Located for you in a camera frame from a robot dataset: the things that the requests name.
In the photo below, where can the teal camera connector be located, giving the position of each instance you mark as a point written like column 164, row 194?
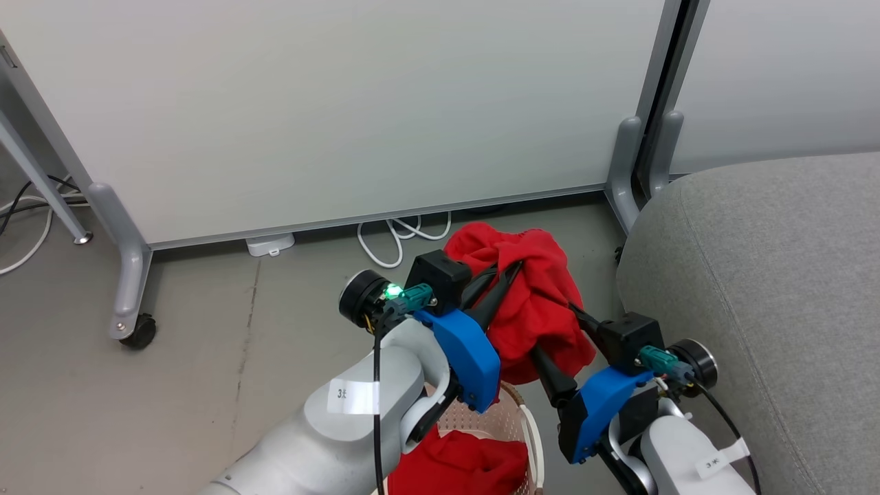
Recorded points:
column 412, row 299
column 660, row 361

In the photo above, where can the white perforated laundry basket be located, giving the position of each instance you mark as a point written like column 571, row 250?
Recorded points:
column 529, row 426

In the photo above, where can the blue left camera mount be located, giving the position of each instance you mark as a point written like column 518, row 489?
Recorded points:
column 467, row 357

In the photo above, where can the red cloth garment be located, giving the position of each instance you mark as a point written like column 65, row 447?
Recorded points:
column 536, row 302
column 460, row 464

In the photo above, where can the white power adapter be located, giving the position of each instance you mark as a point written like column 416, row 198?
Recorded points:
column 269, row 243

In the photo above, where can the wide white partition panel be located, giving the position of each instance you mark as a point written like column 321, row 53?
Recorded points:
column 344, row 103

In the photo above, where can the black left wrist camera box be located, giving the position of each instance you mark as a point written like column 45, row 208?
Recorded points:
column 440, row 278

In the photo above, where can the black caster wheel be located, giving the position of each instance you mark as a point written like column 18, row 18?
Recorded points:
column 141, row 332

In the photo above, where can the blue right camera mount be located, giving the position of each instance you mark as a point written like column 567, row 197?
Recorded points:
column 598, row 409

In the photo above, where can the teal right camera connector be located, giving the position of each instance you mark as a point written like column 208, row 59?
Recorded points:
column 660, row 361

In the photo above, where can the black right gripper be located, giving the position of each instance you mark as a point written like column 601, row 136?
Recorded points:
column 696, row 363

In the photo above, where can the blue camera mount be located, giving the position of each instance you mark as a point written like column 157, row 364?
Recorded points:
column 598, row 409
column 467, row 357

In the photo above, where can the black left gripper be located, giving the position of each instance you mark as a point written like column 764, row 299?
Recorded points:
column 363, row 297

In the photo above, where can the grey metal table leg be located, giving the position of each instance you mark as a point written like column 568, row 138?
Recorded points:
column 41, row 179

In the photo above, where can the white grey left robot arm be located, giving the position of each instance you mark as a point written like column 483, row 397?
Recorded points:
column 330, row 447

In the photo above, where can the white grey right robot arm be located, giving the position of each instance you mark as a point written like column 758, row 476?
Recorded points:
column 680, row 450

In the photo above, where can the narrow white partition panel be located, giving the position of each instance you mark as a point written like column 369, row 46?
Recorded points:
column 777, row 75

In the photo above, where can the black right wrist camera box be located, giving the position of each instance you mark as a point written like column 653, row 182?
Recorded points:
column 629, row 340

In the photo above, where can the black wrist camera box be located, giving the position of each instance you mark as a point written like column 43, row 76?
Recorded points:
column 440, row 278
column 629, row 340

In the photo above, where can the grey fabric sofa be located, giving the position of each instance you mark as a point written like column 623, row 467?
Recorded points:
column 770, row 289

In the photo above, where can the teal left camera connector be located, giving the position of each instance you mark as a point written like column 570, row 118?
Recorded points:
column 412, row 299

